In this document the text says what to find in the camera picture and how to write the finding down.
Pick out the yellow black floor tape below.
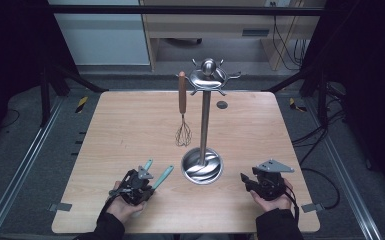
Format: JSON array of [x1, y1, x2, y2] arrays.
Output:
[[75, 95, 89, 114], [288, 97, 308, 113]]

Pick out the white cabinet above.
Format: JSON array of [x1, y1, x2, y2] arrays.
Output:
[[48, 0, 151, 67]]

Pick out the black hanging cables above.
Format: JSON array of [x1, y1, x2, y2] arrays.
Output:
[[270, 1, 310, 71]]

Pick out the black horizontal frame bar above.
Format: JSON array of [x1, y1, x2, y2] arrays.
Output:
[[48, 4, 328, 17]]

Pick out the grey metal table bracket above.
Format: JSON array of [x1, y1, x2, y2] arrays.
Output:
[[301, 202, 326, 214], [48, 202, 73, 213]]

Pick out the metal floor rail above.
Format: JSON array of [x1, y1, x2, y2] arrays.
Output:
[[304, 96, 384, 240], [0, 96, 65, 240]]

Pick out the black floor cable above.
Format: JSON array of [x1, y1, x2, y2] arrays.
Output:
[[291, 83, 348, 211]]

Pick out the person's right hand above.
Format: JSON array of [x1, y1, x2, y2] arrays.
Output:
[[249, 178, 296, 213]]

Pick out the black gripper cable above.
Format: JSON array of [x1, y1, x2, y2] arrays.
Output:
[[283, 184, 300, 225]]

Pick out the person's left hand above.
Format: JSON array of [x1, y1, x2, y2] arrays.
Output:
[[105, 180, 148, 225]]

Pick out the whisk with wooden handle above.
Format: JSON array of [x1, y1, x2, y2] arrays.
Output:
[[174, 70, 193, 148]]

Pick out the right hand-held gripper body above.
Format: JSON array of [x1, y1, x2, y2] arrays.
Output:
[[251, 158, 296, 202]]

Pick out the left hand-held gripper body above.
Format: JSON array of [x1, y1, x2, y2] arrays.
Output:
[[109, 165, 156, 206]]

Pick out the steel utensil stand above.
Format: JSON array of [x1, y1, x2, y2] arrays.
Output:
[[175, 57, 242, 186]]

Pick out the black metal stand leg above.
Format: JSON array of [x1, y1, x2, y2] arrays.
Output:
[[39, 63, 110, 128], [263, 63, 332, 128]]

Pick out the dark curtain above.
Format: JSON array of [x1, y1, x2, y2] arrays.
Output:
[[308, 0, 385, 196], [0, 0, 78, 158]]

